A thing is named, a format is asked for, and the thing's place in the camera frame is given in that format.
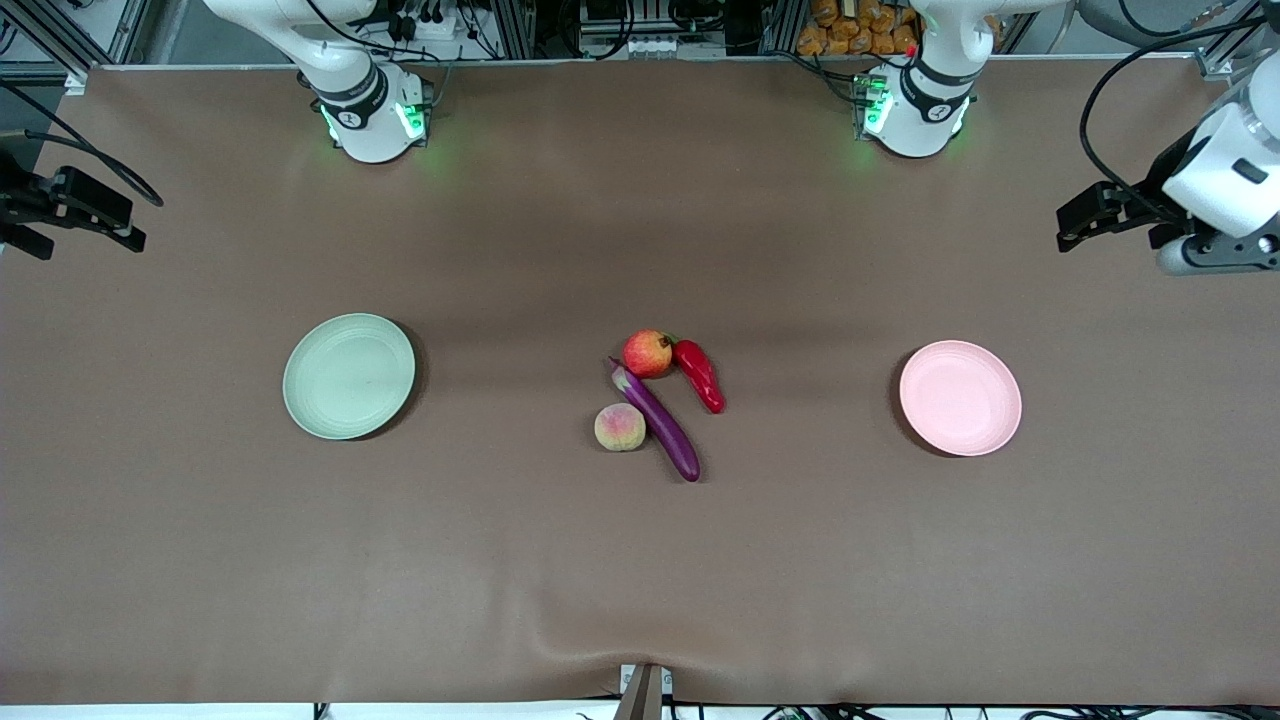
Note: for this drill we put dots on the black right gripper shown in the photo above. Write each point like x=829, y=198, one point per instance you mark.
x=22, y=200

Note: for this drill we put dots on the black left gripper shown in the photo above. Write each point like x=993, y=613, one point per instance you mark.
x=1146, y=207

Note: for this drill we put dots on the red chili pepper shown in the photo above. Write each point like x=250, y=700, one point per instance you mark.
x=700, y=375

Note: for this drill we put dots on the red pomegranate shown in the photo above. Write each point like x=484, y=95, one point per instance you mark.
x=647, y=354

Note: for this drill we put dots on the purple eggplant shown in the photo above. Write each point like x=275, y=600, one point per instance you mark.
x=660, y=420

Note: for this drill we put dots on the yellow pink peach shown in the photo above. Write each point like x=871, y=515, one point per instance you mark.
x=620, y=428

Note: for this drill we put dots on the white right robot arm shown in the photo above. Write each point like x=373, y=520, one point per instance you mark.
x=365, y=120

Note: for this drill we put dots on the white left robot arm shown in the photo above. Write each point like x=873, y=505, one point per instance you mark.
x=925, y=115

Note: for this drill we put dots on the pink round plate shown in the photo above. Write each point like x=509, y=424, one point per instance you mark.
x=960, y=398

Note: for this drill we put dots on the pale green round plate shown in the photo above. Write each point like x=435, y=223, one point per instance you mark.
x=348, y=377

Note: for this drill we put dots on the bag of orange snacks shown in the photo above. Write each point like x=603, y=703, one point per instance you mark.
x=850, y=30

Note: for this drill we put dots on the white power strip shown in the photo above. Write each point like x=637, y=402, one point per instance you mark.
x=430, y=30

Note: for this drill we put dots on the brown table mat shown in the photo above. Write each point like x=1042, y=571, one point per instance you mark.
x=640, y=580

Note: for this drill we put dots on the aluminium frame rail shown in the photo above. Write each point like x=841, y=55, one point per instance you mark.
x=1225, y=55
x=50, y=40

